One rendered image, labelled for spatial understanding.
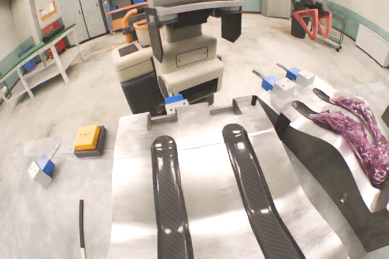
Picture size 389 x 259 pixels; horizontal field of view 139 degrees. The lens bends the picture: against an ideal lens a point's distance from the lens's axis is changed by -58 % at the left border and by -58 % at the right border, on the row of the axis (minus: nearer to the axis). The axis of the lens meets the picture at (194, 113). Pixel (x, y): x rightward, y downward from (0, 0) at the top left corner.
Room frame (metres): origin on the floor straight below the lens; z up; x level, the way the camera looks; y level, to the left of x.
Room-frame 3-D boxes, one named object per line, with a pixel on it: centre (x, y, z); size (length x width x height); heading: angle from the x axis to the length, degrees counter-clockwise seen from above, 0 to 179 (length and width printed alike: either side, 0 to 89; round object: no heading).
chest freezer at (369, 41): (3.08, -6.52, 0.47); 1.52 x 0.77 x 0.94; 5
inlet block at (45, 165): (0.15, 0.39, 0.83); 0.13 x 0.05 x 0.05; 157
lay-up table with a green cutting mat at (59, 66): (2.51, 3.39, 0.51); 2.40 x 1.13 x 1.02; 99
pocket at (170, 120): (0.20, 0.06, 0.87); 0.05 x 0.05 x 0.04; 5
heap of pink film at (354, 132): (0.10, -0.35, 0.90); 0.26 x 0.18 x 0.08; 22
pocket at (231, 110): (0.21, -0.05, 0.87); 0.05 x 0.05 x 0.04; 5
